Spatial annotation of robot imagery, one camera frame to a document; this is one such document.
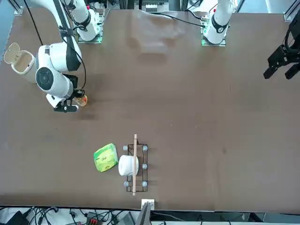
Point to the red and black connector block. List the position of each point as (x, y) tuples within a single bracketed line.
[(92, 220)]

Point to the cream bin with flip lid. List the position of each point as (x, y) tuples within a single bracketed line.
[(23, 62)]

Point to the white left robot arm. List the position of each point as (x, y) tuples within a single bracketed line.
[(219, 21)]

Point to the wooden dowel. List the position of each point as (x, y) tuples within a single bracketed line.
[(135, 145)]

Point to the aluminium arm base plate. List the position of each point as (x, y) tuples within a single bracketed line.
[(222, 44), (82, 41)]

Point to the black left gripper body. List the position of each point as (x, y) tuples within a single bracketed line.
[(295, 32)]

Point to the green tissue pack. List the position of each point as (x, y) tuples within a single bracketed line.
[(105, 158)]

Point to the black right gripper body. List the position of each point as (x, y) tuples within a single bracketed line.
[(78, 92)]

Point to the large black power adapter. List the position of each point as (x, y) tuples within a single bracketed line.
[(16, 219)]

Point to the aluminium frame profile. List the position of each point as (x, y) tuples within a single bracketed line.
[(289, 12), (18, 9)]

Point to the aluminium camera post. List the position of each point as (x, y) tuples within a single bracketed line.
[(147, 211)]

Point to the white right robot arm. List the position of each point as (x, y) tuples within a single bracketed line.
[(56, 56)]

